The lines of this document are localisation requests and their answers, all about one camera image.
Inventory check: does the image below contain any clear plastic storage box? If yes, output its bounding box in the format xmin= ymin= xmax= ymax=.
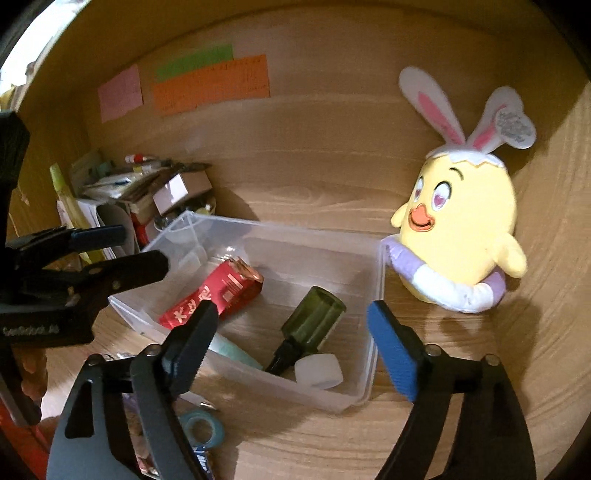
xmin=108 ymin=210 xmax=386 ymax=414

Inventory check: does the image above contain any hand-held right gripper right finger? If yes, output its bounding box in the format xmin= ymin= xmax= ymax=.
xmin=367 ymin=300 xmax=539 ymax=480

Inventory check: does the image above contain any green sticky note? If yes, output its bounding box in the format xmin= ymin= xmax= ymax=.
xmin=156 ymin=44 xmax=235 ymax=83

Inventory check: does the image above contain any white tape roll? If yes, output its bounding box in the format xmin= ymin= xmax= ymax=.
xmin=294 ymin=353 xmax=345 ymax=391

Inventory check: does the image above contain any yellow green paper sheet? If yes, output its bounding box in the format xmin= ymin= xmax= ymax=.
xmin=50 ymin=164 xmax=93 ymax=264

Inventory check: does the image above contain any red foil packet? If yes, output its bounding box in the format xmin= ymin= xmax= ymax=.
xmin=159 ymin=257 xmax=265 ymax=329

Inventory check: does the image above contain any yellow chick plush toy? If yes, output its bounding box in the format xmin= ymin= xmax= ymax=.
xmin=381 ymin=67 xmax=537 ymax=315

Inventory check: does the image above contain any small cardboard box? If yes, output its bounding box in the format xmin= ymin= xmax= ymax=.
xmin=152 ymin=164 xmax=214 ymax=215

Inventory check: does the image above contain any mint green tube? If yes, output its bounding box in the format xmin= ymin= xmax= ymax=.
xmin=208 ymin=332 xmax=264 ymax=371

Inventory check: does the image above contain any blue tape roll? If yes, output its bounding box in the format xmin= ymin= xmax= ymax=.
xmin=178 ymin=408 xmax=226 ymax=450

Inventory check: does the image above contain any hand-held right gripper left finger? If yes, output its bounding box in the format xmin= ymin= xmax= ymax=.
xmin=46 ymin=300 xmax=220 ymax=480

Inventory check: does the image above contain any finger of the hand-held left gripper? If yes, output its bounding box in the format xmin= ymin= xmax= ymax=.
xmin=7 ymin=225 xmax=127 ymax=268
xmin=18 ymin=250 xmax=169 ymax=305

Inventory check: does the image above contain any stack of books and papers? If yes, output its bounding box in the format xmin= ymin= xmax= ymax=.
xmin=69 ymin=148 xmax=185 ymax=259

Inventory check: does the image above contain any orange sticky note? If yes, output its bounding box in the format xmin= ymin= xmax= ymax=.
xmin=152 ymin=54 xmax=271 ymax=116

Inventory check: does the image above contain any green glass bottle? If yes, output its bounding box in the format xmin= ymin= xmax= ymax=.
xmin=264 ymin=286 xmax=347 ymax=374

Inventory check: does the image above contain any pink sticky note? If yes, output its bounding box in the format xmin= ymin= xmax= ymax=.
xmin=98 ymin=64 xmax=144 ymax=123

